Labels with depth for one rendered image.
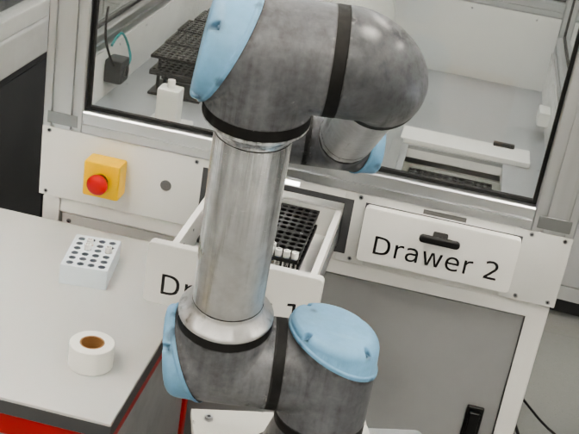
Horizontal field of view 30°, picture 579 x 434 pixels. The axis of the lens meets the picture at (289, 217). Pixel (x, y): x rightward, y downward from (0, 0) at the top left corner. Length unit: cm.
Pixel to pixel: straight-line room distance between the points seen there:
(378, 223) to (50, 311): 61
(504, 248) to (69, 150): 85
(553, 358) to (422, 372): 144
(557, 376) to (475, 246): 152
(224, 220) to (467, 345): 104
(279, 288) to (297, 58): 73
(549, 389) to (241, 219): 233
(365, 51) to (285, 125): 11
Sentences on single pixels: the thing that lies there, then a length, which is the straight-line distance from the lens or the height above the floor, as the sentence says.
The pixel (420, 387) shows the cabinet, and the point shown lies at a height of 56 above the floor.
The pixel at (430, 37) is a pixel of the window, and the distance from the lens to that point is 192.
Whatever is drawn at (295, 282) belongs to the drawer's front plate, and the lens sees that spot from 172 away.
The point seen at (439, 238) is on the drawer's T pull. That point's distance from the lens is 197.
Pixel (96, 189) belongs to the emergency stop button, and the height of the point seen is 87.
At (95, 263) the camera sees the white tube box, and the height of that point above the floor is 80.
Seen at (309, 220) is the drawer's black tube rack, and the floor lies 90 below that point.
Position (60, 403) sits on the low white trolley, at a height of 76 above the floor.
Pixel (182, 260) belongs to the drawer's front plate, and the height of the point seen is 91.
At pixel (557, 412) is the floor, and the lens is 332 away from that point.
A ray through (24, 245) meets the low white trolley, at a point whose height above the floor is 76.
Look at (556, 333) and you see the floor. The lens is 373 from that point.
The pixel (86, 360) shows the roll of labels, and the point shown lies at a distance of 170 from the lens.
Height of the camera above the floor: 173
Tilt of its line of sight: 25 degrees down
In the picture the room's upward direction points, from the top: 9 degrees clockwise
